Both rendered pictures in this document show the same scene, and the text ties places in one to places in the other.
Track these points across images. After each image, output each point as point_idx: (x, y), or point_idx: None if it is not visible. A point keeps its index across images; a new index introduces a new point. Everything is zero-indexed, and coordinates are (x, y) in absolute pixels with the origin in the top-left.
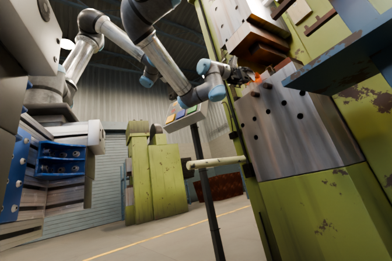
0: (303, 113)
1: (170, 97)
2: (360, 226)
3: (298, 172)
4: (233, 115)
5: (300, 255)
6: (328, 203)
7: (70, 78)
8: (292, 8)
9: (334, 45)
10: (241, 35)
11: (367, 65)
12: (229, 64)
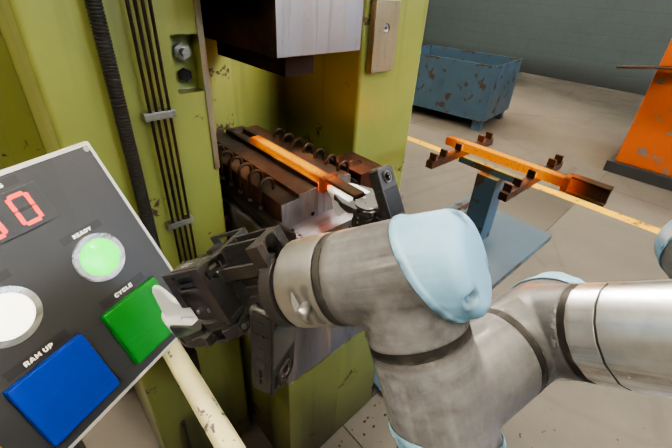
0: None
1: (281, 379)
2: (371, 356)
3: (349, 338)
4: (153, 238)
5: (315, 421)
6: (360, 353)
7: None
8: (381, 34)
9: (378, 142)
10: (336, 32)
11: None
12: (393, 201)
